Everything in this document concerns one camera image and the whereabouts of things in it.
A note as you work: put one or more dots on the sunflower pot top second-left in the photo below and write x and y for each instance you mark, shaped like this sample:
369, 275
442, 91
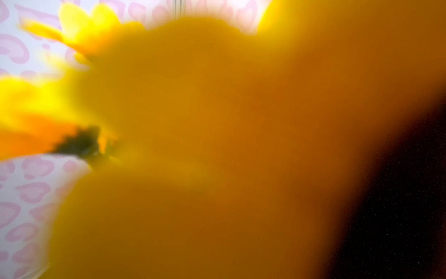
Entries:
314, 148

